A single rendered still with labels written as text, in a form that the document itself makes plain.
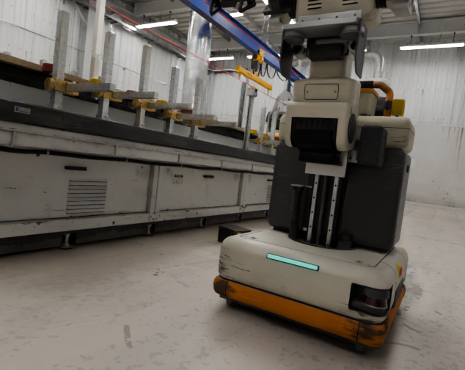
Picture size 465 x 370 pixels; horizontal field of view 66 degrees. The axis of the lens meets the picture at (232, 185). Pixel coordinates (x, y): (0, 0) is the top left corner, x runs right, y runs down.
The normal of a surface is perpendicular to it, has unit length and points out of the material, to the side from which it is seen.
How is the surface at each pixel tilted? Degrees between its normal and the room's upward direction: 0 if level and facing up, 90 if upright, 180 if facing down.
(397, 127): 90
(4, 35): 90
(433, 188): 90
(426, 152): 90
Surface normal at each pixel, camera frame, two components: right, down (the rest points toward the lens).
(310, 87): -0.53, 0.12
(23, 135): 0.86, 0.13
